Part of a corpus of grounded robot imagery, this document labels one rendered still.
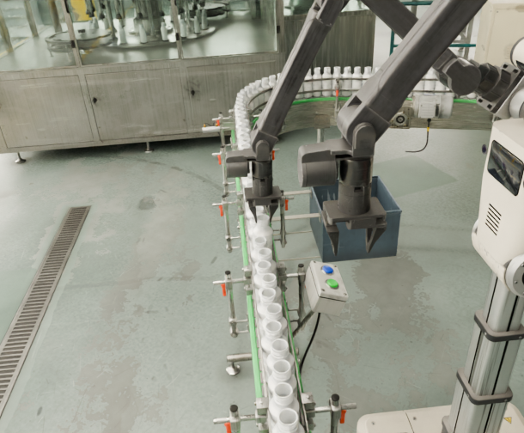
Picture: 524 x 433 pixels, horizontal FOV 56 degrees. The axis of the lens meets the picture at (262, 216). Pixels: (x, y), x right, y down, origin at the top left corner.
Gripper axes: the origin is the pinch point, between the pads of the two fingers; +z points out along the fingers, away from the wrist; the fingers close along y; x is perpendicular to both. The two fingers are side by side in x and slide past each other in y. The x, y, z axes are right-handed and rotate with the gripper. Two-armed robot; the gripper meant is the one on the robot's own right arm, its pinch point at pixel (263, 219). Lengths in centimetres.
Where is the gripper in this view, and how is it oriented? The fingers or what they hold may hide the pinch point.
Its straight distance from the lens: 143.8
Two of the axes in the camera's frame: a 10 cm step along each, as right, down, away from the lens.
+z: 0.2, 8.6, 5.2
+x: 0.9, 5.1, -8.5
